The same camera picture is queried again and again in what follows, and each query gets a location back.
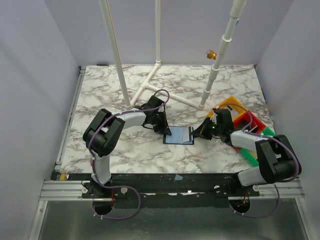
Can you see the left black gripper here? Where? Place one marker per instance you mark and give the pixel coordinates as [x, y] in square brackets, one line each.
[163, 128]

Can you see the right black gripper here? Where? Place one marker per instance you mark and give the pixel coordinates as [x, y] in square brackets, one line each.
[206, 128]

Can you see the black leather card holder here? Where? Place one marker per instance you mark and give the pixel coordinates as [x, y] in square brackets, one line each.
[176, 137]

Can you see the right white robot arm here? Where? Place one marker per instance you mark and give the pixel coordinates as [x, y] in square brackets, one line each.
[277, 162]

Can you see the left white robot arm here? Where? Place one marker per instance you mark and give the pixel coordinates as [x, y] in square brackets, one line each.
[104, 131]

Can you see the yellow plastic bin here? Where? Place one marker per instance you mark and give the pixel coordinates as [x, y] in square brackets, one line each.
[235, 107]

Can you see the green plastic bin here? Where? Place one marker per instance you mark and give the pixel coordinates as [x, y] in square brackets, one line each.
[251, 156]

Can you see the orange knob on pipe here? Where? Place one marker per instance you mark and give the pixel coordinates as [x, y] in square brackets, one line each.
[210, 54]

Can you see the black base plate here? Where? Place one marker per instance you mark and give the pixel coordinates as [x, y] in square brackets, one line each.
[162, 191]

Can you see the left aluminium side rail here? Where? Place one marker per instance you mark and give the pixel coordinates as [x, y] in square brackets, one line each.
[67, 129]

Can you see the white PVC pipe frame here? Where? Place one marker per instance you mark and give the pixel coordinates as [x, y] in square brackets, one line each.
[235, 13]

